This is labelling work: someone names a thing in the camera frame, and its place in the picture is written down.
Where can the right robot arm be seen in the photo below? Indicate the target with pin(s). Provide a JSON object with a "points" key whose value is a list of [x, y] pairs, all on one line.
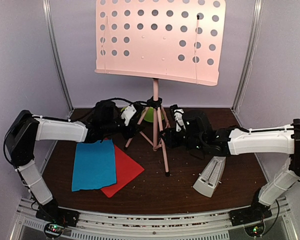
{"points": [[194, 131]]}

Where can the blue paper sheet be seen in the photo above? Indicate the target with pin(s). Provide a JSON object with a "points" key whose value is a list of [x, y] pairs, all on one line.
{"points": [[94, 166]]}

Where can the red paper sheet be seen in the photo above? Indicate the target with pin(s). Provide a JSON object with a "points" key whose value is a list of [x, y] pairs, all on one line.
{"points": [[126, 170]]}

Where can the green plate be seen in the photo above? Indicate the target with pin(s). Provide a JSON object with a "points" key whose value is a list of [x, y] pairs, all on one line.
{"points": [[149, 115]]}

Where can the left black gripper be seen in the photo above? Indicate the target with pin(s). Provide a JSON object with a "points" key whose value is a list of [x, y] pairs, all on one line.
{"points": [[131, 131]]}

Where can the pink music stand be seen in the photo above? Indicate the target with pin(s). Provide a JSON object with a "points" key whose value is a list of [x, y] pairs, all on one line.
{"points": [[176, 40]]}

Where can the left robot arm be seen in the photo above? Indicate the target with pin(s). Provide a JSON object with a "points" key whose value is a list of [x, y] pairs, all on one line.
{"points": [[102, 121]]}

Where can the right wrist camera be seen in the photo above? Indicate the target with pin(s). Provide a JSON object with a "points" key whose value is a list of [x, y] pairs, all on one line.
{"points": [[177, 114]]}

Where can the aluminium post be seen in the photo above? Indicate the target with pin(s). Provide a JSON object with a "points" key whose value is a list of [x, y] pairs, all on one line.
{"points": [[251, 48], [56, 56]]}

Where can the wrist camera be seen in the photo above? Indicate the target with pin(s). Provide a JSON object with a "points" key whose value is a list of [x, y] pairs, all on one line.
{"points": [[131, 114], [177, 114]]}

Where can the white metronome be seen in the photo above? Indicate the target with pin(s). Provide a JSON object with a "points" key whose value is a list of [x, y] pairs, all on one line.
{"points": [[210, 177]]}

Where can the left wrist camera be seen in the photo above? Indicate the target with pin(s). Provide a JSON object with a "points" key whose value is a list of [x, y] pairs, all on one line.
{"points": [[131, 114]]}

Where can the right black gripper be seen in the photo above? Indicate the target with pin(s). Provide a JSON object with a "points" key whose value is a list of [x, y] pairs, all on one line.
{"points": [[170, 141]]}

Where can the left aluminium post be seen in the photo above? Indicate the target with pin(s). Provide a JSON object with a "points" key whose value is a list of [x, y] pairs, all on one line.
{"points": [[56, 56]]}

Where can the right aluminium post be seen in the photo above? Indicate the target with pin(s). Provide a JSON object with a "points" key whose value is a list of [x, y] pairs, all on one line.
{"points": [[251, 48]]}

